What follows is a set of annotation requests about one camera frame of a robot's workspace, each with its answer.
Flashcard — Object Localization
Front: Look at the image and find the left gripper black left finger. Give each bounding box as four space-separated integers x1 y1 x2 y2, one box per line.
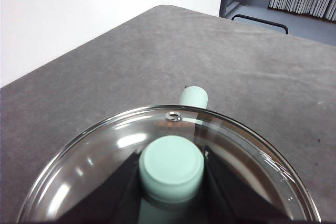
56 152 144 224

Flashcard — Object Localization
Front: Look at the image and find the glass pot lid green knob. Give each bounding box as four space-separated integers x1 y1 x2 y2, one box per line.
17 104 321 224

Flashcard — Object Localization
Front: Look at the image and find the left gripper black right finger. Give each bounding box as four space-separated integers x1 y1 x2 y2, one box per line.
202 150 291 224

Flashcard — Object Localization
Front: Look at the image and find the black tube frame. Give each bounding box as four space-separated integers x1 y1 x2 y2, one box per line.
230 14 289 35

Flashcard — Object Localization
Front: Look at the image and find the mint green steamer pot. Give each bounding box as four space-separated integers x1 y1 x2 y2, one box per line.
178 85 209 125

